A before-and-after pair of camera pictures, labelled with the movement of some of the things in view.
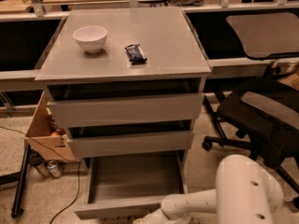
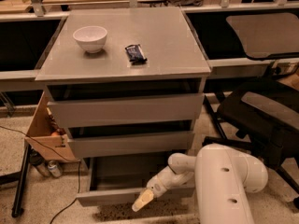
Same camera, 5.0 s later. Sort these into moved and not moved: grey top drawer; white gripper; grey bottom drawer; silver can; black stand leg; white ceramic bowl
Moved: grey bottom drawer; white gripper
Not moved: grey top drawer; black stand leg; silver can; white ceramic bowl
